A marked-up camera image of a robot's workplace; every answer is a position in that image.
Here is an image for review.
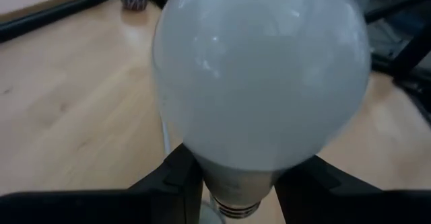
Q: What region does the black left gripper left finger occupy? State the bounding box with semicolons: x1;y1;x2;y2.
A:
0;143;205;224

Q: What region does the white power cable with plug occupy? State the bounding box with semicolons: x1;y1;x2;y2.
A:
160;116;173;156

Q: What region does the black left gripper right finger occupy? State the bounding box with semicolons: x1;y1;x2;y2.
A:
274;155;431;224

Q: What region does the white light bulb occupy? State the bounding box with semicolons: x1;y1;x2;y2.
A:
151;0;372;220

